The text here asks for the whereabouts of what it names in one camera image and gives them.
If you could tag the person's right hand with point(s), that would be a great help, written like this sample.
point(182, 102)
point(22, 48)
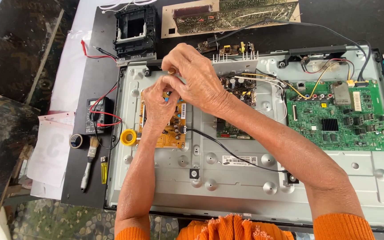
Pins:
point(202, 80)

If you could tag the black multimeter probe lead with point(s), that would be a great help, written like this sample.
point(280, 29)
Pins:
point(107, 52)

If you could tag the black plastic frame part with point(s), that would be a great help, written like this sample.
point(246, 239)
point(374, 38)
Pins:
point(135, 31)

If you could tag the black tape roll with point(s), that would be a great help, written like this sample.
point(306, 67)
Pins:
point(76, 141)

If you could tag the stack of white papers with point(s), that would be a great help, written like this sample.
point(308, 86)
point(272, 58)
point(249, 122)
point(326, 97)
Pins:
point(52, 153)

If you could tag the small green circuit board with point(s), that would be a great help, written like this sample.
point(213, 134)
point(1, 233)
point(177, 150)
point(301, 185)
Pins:
point(228, 130)

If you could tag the black digital multimeter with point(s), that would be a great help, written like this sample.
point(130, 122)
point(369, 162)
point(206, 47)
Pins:
point(98, 115)

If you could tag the red multimeter probe lead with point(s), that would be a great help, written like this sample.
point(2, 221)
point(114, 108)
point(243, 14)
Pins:
point(107, 115)

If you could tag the orange knitted sweater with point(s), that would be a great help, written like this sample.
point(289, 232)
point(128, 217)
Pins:
point(232, 230)

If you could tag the large brown circuit board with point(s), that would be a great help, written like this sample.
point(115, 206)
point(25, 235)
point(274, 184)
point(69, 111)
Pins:
point(232, 15)

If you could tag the large green main circuit board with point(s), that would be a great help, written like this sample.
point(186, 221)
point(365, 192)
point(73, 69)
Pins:
point(338, 116)

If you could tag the grey metal television back chassis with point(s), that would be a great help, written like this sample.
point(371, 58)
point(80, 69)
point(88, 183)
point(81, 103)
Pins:
point(232, 180)

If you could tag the person's left fingers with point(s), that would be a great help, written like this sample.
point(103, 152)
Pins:
point(160, 90)

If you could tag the person's right fingers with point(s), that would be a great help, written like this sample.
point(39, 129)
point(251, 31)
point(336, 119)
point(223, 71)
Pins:
point(180, 58)

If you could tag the yellow lighter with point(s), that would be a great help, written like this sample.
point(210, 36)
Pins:
point(103, 171)

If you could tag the person's left hand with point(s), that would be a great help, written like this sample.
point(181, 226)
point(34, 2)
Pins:
point(157, 110)

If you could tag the small brass round part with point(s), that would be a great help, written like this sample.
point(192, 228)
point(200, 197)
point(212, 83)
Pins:
point(172, 71)

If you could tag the yellow power supply circuit board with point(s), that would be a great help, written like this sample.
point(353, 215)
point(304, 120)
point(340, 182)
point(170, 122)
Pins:
point(173, 133)

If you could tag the wooden plank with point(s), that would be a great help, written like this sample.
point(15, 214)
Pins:
point(43, 56)

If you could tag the white plastic sheet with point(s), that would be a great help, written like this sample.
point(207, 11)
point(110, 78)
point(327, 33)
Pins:
point(78, 60)

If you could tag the circuit board with aluminium heatsink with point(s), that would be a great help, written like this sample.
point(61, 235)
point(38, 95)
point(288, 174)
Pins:
point(240, 85)

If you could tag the black speaker bar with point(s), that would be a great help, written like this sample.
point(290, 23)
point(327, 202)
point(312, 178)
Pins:
point(317, 51)

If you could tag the yellow tape roll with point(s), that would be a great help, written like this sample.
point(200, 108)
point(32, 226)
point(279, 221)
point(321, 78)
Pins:
point(128, 137)

